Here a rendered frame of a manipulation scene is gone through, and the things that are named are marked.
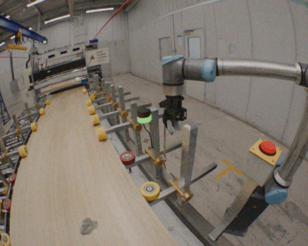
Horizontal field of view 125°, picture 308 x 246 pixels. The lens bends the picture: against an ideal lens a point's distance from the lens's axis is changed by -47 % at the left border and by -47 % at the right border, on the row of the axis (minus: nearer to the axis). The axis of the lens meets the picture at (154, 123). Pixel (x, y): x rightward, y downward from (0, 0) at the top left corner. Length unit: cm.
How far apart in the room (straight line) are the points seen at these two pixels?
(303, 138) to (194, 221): 64
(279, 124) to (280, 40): 157
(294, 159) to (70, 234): 97
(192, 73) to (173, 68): 8
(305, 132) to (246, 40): 274
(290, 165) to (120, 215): 77
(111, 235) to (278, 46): 309
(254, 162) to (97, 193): 58
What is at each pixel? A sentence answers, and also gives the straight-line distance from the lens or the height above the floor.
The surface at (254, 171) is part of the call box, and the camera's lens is 34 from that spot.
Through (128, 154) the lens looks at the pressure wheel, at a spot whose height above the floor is 90.
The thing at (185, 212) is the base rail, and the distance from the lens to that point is 79.
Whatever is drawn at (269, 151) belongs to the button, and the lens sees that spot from 33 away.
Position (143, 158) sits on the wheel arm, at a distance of 83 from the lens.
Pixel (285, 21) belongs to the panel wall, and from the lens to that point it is 302.
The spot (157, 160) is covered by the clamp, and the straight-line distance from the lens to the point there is 79.
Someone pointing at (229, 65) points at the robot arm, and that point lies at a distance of 68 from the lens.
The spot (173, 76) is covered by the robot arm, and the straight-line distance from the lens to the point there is 59.
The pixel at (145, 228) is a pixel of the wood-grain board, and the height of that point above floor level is 90.
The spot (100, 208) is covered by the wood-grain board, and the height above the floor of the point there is 90.
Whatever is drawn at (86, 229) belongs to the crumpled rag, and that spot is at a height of 90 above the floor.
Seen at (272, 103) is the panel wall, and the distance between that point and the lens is 305.
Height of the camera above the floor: 139
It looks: 27 degrees down
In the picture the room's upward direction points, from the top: 4 degrees counter-clockwise
